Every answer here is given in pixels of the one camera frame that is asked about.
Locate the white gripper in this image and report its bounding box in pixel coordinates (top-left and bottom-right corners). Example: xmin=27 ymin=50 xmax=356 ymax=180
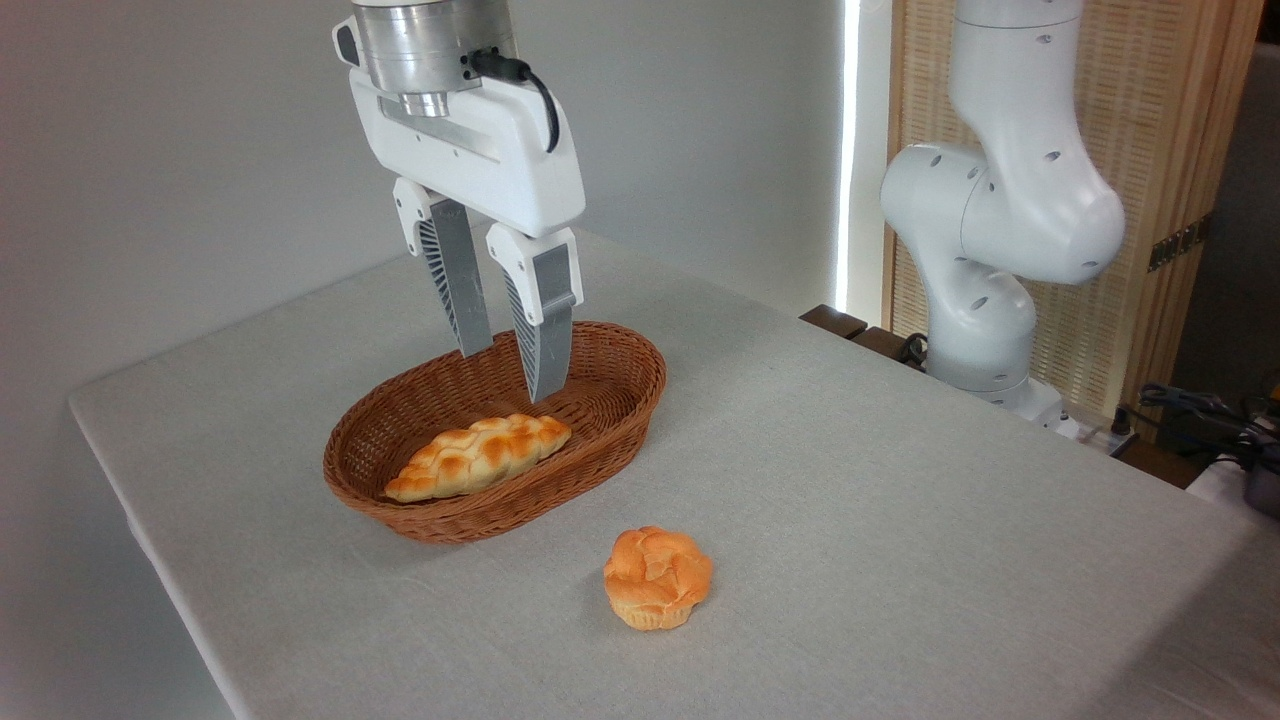
xmin=332 ymin=15 xmax=587 ymax=405

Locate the long braided bread loaf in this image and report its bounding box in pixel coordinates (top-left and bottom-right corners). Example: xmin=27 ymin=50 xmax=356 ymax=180
xmin=384 ymin=413 xmax=573 ymax=504

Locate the brown oval wicker basket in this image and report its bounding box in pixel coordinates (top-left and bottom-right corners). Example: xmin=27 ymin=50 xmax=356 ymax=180
xmin=322 ymin=320 xmax=668 ymax=546

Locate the round muffin-shaped bread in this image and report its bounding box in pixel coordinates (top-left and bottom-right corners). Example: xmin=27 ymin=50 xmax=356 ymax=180
xmin=602 ymin=526 xmax=714 ymax=632

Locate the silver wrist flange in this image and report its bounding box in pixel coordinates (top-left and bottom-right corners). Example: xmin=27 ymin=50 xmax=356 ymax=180
xmin=350 ymin=0 xmax=519 ymax=119

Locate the dark wooden block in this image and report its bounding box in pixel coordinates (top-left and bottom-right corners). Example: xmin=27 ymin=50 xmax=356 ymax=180
xmin=799 ymin=304 xmax=931 ymax=373

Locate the light grey tablecloth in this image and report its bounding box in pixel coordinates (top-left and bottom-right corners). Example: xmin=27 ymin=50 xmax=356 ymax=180
xmin=67 ymin=228 xmax=1280 ymax=720

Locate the white power strip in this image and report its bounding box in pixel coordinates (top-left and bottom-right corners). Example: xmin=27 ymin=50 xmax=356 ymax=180
xmin=1072 ymin=418 xmax=1143 ymax=459

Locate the woven bamboo folding screen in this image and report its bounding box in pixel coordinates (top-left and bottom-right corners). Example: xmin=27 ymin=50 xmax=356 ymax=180
xmin=884 ymin=0 xmax=1267 ymax=426

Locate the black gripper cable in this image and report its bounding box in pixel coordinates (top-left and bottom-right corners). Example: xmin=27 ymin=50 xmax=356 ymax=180
xmin=463 ymin=47 xmax=562 ymax=155

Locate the black cable bundle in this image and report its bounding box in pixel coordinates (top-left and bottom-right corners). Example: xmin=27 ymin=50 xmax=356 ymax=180
xmin=1138 ymin=382 xmax=1280 ymax=473

